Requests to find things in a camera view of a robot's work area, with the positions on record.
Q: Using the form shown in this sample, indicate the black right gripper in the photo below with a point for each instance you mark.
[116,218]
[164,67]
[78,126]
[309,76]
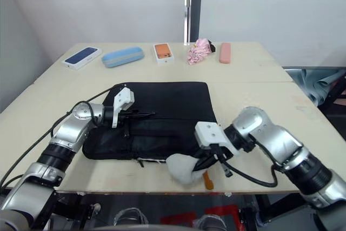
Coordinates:
[209,156]

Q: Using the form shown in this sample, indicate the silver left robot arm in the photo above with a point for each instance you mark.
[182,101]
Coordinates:
[67,131]

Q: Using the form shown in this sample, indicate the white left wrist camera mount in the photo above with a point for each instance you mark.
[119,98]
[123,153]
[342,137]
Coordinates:
[124,98]

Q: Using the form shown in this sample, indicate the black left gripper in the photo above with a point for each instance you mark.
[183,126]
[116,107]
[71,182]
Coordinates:
[125,117]

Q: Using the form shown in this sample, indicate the orange phone box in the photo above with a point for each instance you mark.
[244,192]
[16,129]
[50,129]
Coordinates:
[163,53]

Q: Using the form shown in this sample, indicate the teal cloth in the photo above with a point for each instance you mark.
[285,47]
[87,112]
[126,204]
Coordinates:
[311,82]

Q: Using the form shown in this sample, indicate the black metal rack frame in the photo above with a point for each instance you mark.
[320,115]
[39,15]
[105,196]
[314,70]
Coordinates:
[333,94]

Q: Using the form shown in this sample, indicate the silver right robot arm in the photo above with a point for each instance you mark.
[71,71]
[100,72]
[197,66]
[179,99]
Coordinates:
[270,133]

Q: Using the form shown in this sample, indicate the blue phone box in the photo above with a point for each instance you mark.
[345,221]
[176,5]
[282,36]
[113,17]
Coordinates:
[81,58]

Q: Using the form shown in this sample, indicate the dark rounded shape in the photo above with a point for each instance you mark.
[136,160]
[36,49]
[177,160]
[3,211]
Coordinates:
[212,223]

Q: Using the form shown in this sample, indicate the dark window frame post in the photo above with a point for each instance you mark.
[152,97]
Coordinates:
[195,6]

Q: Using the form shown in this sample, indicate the black laptop bag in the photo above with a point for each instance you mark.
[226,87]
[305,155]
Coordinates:
[167,101]

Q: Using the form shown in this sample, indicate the pink pencil case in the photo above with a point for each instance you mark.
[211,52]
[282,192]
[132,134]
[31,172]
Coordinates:
[225,53]

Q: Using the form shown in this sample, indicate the light blue glasses case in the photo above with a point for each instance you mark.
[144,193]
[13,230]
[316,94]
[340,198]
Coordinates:
[123,57]

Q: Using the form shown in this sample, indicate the pink folded umbrella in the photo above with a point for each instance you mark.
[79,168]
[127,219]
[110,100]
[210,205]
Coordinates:
[198,51]

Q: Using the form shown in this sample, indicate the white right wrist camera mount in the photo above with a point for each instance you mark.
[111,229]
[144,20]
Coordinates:
[211,133]

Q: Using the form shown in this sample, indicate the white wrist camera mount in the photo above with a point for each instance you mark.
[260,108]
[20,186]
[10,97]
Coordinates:
[211,133]
[124,98]

